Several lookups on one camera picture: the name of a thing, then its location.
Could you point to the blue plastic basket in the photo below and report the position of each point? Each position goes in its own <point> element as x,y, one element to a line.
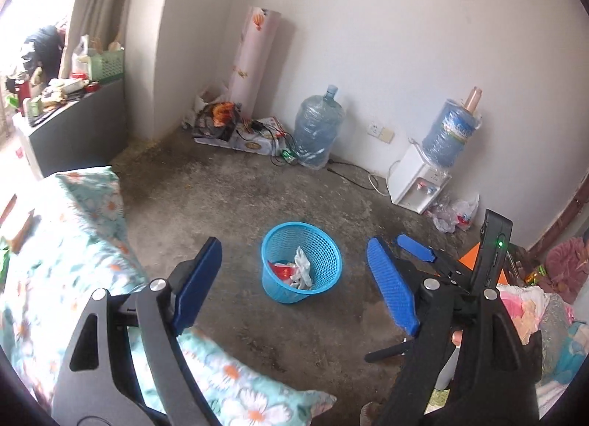
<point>278,283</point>

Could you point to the white crumpled tissue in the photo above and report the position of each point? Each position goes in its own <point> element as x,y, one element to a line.
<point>303,269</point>

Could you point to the floral teal blanket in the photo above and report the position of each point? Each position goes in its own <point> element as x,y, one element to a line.
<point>69,246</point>

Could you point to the empty blue water jug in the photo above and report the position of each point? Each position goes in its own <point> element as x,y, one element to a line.
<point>317,131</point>

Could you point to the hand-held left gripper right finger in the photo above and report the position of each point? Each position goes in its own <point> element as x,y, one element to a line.
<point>393,288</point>

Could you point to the grey cabinet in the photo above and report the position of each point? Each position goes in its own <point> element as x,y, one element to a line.
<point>78,131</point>

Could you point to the green plastic storage basket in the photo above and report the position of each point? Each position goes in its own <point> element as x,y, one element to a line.
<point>108,67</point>

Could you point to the rolled printed mat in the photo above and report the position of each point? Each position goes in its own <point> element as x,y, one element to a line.
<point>255,58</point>

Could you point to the white water dispenser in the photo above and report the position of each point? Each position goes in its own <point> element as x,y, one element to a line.
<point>409,182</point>

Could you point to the box with power strips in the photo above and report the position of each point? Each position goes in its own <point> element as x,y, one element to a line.
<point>253,145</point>

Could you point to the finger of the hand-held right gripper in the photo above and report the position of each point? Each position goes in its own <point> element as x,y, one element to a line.
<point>389,353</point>
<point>416,247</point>

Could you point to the blue water dispenser bottle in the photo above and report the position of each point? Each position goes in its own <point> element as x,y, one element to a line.
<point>448,131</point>

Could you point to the clothes pile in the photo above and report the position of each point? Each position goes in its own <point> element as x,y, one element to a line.
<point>552,329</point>

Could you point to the white plastic bag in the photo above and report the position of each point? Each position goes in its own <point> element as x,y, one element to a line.
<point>80,55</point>

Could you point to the red thermos bottle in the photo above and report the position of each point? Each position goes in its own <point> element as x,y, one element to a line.
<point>19,92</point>

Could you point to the black cloth pile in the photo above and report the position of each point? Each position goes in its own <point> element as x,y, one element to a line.
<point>46,44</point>

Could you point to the orange triangular card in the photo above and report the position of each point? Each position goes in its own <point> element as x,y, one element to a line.
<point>469,260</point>

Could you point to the person's right hand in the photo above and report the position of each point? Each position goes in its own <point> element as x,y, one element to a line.
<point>455,338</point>

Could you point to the pink cloth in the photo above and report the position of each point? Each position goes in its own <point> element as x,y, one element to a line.
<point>566,265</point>

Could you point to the black orange bag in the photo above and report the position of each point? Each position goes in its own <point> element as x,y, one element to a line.
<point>221,113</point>

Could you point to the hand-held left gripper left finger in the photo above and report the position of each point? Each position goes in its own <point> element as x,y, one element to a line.
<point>198,288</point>

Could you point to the red wrapper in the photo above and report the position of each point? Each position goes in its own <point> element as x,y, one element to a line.
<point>283,272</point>

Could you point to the wall socket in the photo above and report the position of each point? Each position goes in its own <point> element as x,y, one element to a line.
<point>375,130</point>

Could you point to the crumpled clear plastic bags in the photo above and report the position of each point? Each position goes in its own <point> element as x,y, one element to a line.
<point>460,212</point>

